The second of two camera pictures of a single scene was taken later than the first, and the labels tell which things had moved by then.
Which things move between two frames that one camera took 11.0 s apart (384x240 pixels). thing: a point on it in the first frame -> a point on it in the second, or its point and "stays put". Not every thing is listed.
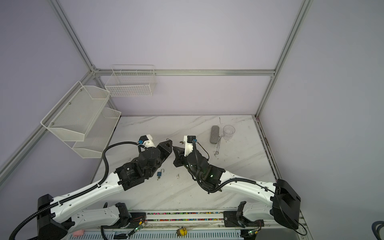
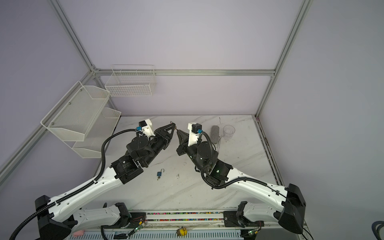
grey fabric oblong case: [214, 134] stays put
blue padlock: [159, 173] stays put
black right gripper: [179, 153] -> [183, 143]
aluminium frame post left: [74, 33] stays put
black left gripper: [162, 146] -> [164, 136]
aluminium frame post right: [306, 5] stays put
